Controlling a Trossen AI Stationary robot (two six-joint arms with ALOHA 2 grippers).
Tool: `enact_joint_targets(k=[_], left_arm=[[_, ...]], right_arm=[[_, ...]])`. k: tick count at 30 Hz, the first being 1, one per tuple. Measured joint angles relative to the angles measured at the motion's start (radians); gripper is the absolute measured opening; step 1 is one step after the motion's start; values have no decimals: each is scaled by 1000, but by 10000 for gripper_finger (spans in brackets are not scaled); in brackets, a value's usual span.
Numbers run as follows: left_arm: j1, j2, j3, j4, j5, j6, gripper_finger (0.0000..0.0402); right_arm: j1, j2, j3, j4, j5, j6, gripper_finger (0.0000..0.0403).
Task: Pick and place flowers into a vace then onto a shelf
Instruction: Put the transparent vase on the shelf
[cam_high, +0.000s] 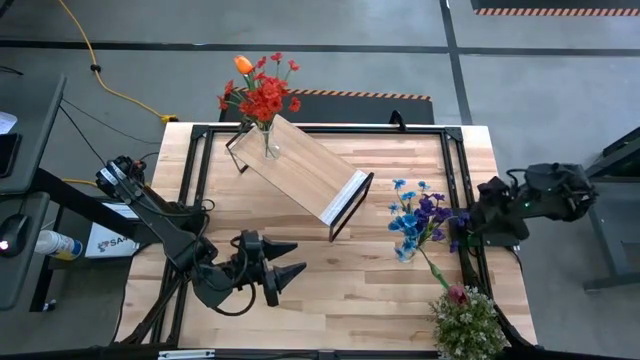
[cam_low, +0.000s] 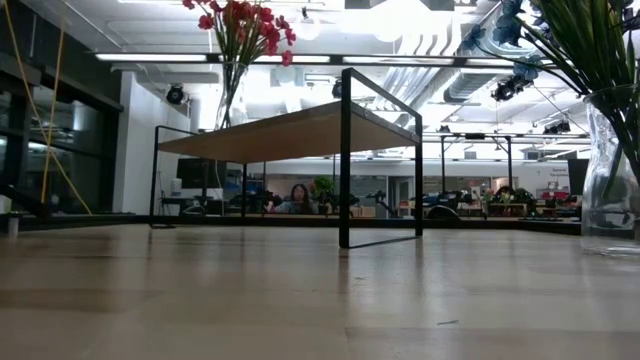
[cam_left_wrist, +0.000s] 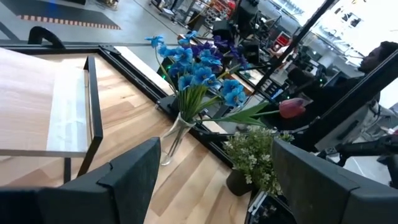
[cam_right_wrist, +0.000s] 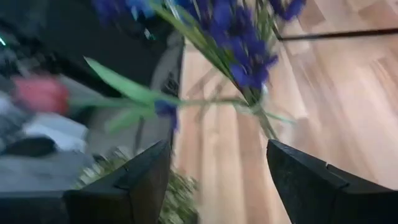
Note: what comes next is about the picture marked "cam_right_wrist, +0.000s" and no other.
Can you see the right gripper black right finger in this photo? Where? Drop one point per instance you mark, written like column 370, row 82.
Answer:
column 311, row 193

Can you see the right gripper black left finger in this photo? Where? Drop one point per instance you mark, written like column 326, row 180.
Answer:
column 130, row 193

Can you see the dark pink tulip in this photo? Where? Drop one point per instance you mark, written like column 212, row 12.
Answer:
column 42, row 93

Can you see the purple flower bunch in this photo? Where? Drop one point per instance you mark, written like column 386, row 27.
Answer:
column 245, row 46

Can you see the blue flower bunch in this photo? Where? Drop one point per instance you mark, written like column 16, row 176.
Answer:
column 140, row 6

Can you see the clear glass vase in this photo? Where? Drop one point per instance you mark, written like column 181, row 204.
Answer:
column 259, row 105

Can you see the wooden shelf with black frame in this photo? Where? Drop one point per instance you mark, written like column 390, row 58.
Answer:
column 342, row 33

